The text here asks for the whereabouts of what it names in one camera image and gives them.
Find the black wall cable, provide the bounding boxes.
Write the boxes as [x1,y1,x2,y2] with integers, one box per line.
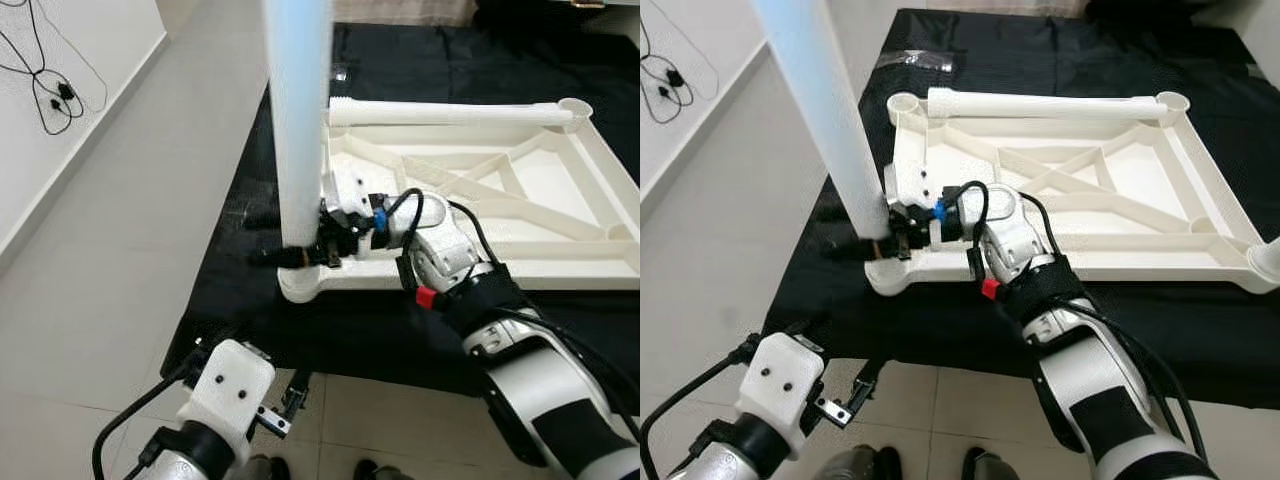
[640,0,721,126]
[0,0,109,136]

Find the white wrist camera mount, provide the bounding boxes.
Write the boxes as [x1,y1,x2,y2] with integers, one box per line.
[320,168,376,236]
[735,333,828,459]
[882,163,946,246]
[178,338,278,463]

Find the white plastic table top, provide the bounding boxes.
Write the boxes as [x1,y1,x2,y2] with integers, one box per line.
[278,97,641,304]
[863,90,1280,298]

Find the white plastic table leg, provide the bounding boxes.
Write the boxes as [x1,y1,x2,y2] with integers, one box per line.
[328,98,576,129]
[927,88,1171,123]
[1245,238,1280,291]
[750,0,893,243]
[262,0,334,248]

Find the beige cloth covered bench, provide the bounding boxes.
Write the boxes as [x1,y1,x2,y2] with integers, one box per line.
[330,0,481,28]
[925,0,1091,19]

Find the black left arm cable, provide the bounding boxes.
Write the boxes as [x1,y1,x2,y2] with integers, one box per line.
[640,340,761,480]
[92,375,201,480]

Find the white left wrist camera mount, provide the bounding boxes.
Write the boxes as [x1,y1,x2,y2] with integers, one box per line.
[735,333,828,459]
[178,338,278,463]

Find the black table cloth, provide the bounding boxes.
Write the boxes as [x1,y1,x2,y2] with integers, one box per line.
[763,8,1280,411]
[160,22,641,396]

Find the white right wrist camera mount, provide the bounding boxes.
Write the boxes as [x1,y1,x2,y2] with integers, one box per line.
[882,163,946,246]
[320,168,376,236]

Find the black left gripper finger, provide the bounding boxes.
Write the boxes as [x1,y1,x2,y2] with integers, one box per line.
[280,370,314,421]
[845,358,888,413]

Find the dark robot left foot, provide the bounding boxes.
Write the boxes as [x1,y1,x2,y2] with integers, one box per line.
[825,447,901,480]
[225,455,293,480]

